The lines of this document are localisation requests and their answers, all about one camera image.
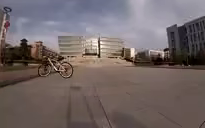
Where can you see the white bicycle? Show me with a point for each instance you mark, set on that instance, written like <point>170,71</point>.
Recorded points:
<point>56,67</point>

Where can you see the small white building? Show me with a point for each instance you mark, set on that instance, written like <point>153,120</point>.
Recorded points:
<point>129,53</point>

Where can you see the tall grey office building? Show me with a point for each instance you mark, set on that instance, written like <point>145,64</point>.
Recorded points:
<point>193,38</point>

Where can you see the pole with round signs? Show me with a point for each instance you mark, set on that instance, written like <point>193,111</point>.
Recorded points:
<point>0,43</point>

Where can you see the brown low buildings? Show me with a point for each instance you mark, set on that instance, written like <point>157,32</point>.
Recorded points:
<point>30,51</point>

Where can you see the grey paved plaza ground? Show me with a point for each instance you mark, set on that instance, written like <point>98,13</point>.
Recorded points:
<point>130,96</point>

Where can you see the wide pale glass building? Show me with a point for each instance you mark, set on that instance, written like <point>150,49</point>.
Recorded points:
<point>90,46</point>

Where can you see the low white distant building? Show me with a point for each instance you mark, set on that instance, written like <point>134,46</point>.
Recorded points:
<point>151,54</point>

